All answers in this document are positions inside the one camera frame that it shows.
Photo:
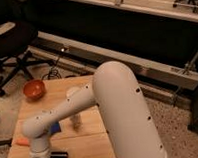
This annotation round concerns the grey metal pole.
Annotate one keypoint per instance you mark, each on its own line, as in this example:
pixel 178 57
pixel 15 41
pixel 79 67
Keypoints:
pixel 188 67

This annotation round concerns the blue orange sponge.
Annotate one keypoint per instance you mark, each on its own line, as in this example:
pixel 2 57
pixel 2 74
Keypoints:
pixel 55 128

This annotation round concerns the black office chair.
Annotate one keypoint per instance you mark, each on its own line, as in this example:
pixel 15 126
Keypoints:
pixel 15 37

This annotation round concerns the orange bowl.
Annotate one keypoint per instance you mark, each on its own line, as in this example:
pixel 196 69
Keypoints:
pixel 34 89

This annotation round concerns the long metal rail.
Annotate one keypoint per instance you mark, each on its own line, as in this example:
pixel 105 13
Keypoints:
pixel 144 67

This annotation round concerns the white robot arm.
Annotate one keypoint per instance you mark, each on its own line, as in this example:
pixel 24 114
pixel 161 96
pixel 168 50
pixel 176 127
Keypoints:
pixel 115 91

